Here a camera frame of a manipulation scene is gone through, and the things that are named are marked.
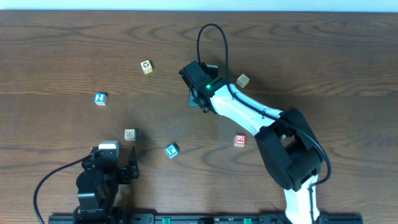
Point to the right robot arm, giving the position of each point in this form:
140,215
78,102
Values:
289,149

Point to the red picture wooden block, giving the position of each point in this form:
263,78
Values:
239,140

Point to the blue number 2 block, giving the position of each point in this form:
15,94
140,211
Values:
100,99

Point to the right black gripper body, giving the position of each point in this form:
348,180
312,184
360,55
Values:
193,99

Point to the butterfly wooden block green side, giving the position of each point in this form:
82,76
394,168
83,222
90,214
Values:
130,134

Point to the blue letter P block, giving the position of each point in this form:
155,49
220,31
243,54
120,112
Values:
171,150

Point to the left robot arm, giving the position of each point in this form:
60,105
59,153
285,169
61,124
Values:
98,186

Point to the yellow symbol wooden block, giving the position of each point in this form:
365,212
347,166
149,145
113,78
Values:
146,66

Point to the black mounting rail base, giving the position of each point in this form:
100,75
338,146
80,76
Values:
148,218

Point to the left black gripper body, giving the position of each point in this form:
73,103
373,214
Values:
125,173

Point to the plain cream wooden block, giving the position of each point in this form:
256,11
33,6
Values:
242,80

